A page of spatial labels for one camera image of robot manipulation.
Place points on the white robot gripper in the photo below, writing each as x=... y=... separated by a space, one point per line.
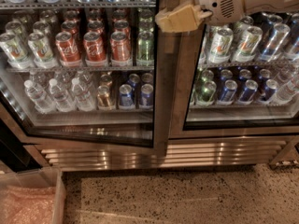
x=219 y=0

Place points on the glass fridge door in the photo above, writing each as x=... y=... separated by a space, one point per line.
x=139 y=129
x=215 y=120

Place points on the right fridge left 7up can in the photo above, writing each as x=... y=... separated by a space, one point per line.
x=220 y=46

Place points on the fridge 7up can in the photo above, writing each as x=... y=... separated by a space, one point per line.
x=248 y=43
x=220 y=46

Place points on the right fridge green can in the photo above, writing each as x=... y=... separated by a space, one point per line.
x=205 y=93

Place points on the right fridge left blue can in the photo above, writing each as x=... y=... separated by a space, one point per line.
x=227 y=93

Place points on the fridge blue can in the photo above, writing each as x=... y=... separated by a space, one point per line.
x=248 y=90
x=266 y=92
x=227 y=93

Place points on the right fridge middle blue can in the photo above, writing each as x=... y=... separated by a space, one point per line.
x=248 y=90

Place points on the right fridge water bottle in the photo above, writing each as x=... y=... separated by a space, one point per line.
x=287 y=91

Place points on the steel louvered fridge base grille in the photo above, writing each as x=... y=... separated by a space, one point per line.
x=241 y=150

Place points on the front green soda can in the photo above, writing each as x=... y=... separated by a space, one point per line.
x=145 y=49

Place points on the front right red soda can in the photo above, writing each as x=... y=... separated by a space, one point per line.
x=120 y=49

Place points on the silver blue slim can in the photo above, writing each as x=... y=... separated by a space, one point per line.
x=270 y=48

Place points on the front middle red cola can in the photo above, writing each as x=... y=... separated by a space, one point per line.
x=96 y=55

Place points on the red cola can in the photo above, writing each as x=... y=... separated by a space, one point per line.
x=68 y=49
x=96 y=55

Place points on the gold brown can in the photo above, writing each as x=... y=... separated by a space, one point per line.
x=104 y=98

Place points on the front left red cola can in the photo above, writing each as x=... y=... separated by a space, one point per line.
x=68 y=49

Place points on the middle water bottle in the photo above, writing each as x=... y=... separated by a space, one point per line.
x=61 y=96

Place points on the left water bottle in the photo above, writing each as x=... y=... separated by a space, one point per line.
x=39 y=97

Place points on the front left 7up can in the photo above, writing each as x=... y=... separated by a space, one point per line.
x=18 y=55

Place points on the clear plastic storage bin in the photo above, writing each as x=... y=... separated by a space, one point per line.
x=37 y=179

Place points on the pink bubble wrap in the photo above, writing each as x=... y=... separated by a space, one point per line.
x=26 y=205

